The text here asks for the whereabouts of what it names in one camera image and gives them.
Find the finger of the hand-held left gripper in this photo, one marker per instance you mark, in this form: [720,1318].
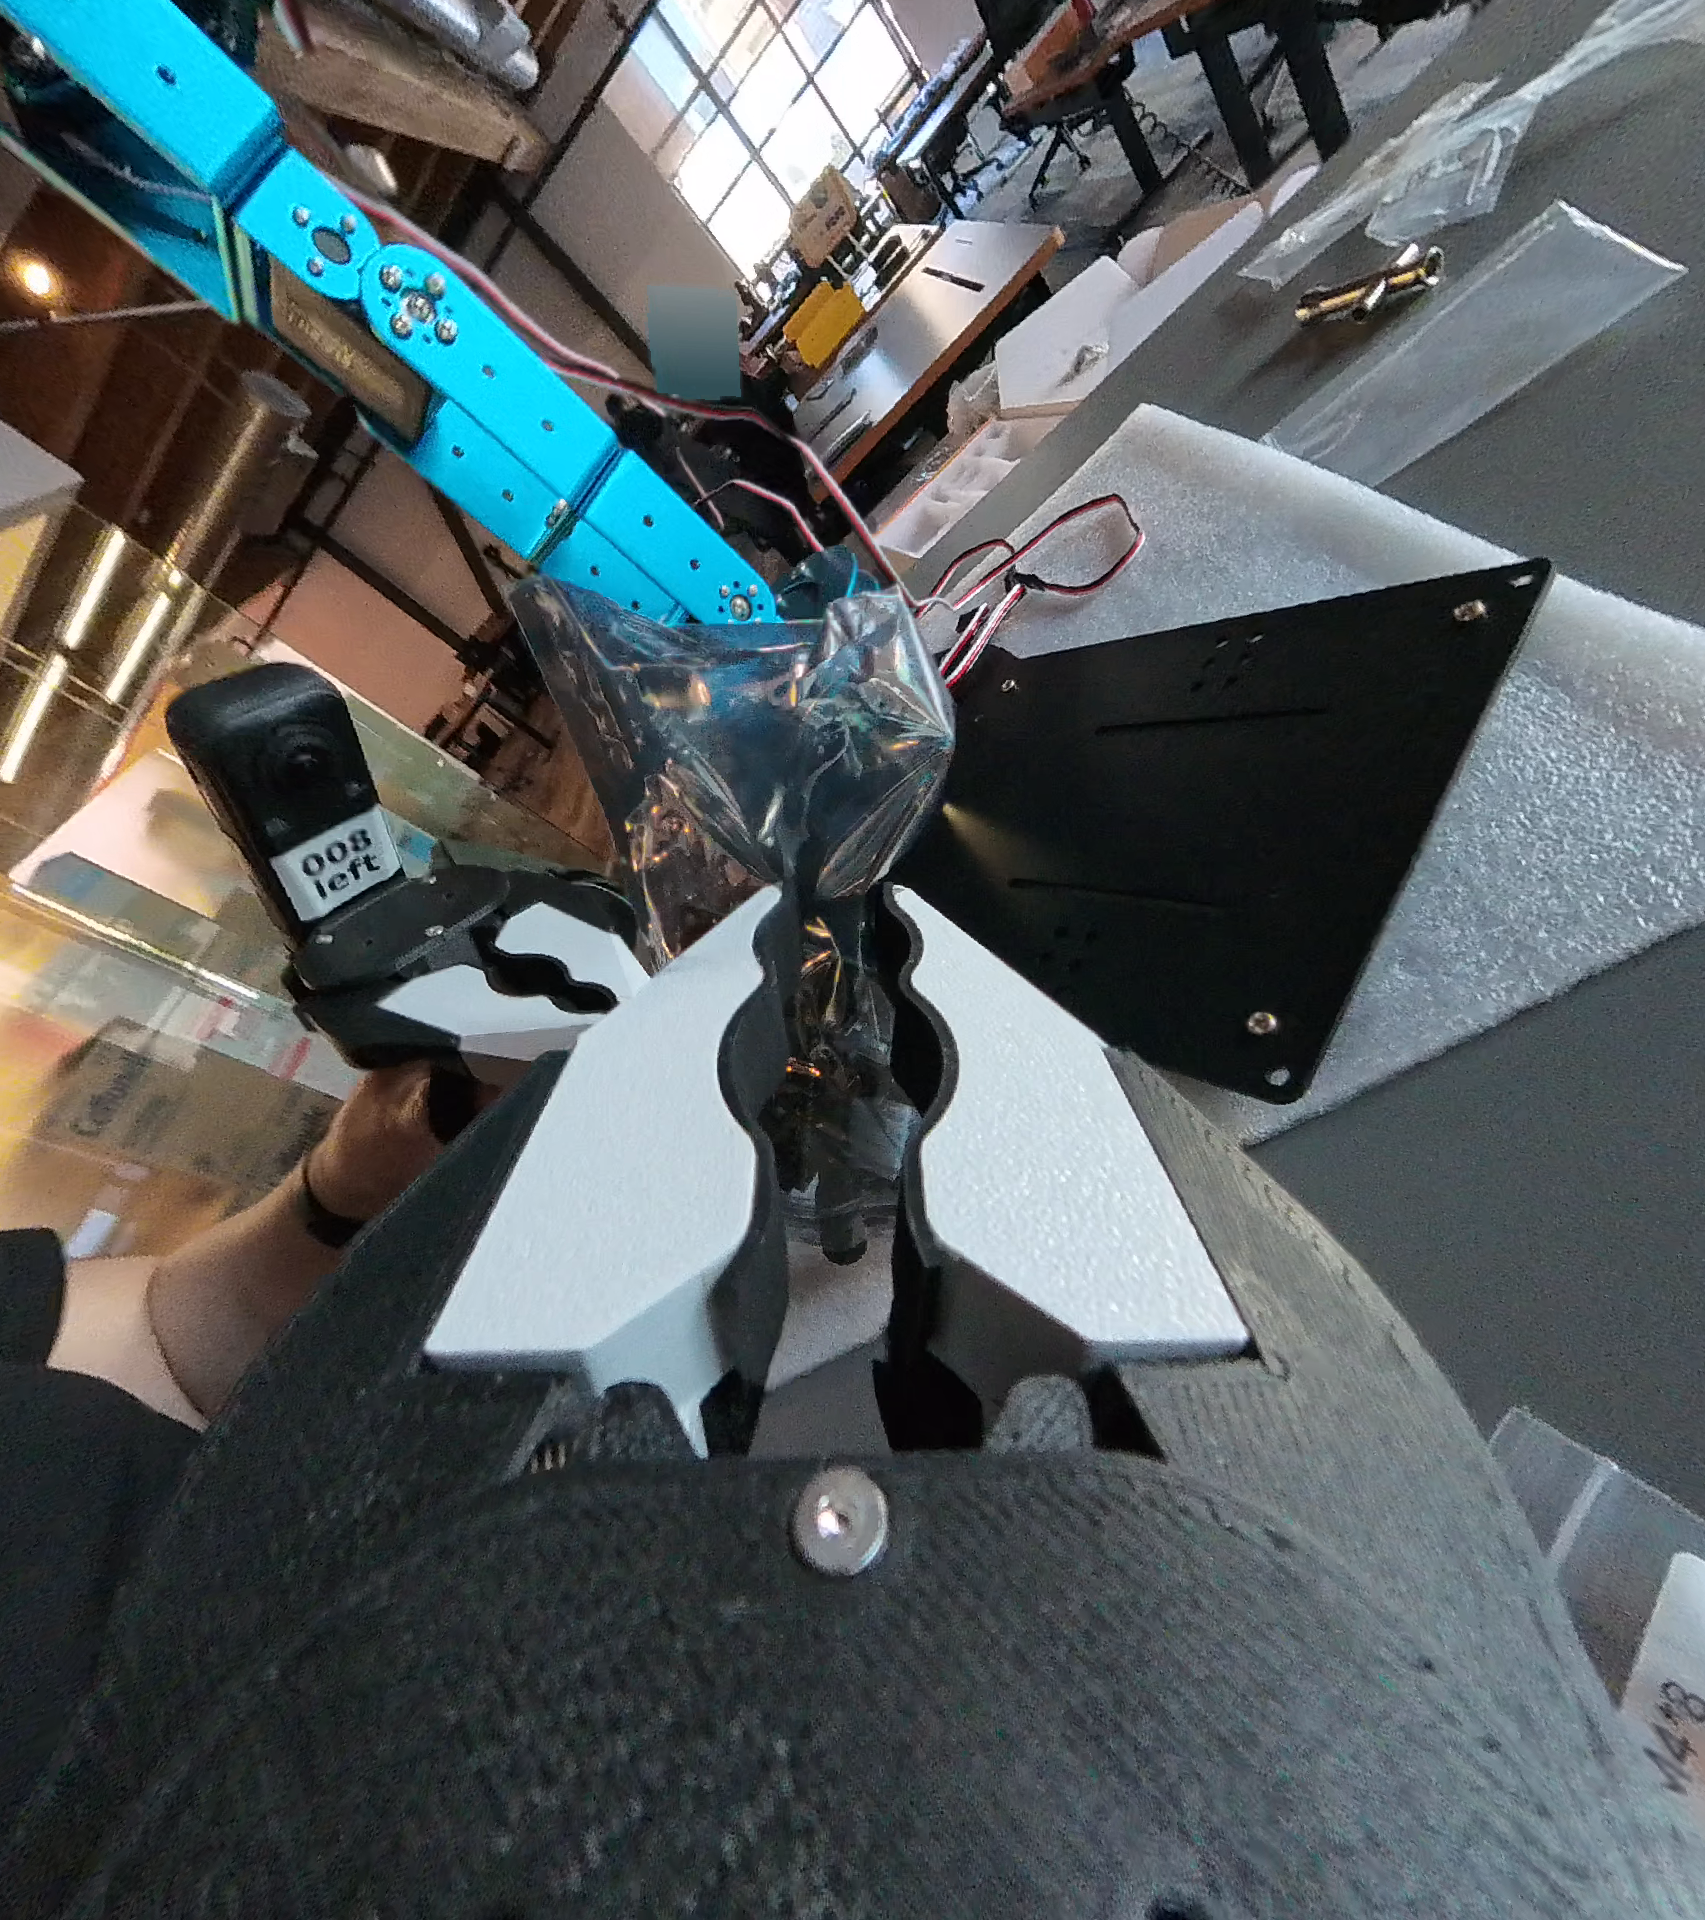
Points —
[599,955]

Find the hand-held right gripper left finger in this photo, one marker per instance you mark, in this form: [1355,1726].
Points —
[599,1201]

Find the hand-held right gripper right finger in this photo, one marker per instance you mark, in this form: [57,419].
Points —
[1077,1201]

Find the silver plastic parts bag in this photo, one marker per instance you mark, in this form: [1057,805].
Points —
[762,737]

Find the blue toy robot arm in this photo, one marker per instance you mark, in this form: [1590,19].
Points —
[463,391]

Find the person's left forearm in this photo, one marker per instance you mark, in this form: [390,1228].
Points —
[192,1306]

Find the person's left hand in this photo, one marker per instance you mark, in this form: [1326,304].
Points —
[403,1156]

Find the black wristband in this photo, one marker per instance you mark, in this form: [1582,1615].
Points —
[331,1201]

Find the background wooden table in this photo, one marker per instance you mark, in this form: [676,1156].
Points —
[926,316]

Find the white foam sheet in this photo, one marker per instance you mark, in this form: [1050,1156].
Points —
[1664,781]

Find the white cardboard box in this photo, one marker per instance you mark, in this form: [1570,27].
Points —
[1123,316]

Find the large office windows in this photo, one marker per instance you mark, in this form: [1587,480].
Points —
[762,91]

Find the scattered small clear parts bags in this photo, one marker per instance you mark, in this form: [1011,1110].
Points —
[1513,330]

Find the black metal base plate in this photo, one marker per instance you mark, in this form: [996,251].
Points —
[1213,810]

